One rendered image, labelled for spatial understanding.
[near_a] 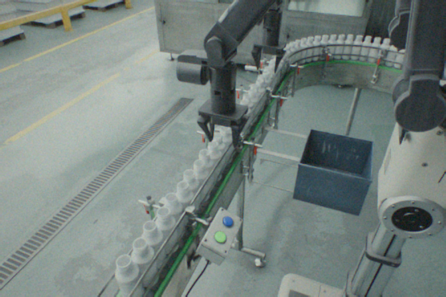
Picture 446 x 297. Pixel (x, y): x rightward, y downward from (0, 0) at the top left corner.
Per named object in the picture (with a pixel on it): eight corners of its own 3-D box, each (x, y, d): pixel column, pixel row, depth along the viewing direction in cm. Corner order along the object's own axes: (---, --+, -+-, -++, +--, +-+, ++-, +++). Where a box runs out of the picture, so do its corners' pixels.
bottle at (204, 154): (197, 182, 125) (195, 148, 116) (212, 180, 126) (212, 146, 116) (198, 193, 121) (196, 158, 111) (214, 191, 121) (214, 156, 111)
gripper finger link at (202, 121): (224, 153, 76) (224, 118, 71) (197, 146, 78) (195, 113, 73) (235, 138, 81) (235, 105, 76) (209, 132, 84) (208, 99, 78)
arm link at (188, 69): (222, 39, 59) (237, 27, 66) (167, 32, 63) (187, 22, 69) (222, 97, 66) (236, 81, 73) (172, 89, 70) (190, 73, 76)
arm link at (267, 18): (281, 10, 97) (285, 6, 101) (259, 7, 99) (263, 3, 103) (277, 33, 101) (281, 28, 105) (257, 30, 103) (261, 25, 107)
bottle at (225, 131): (222, 166, 133) (222, 133, 123) (215, 158, 137) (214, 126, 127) (234, 162, 135) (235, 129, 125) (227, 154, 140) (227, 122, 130)
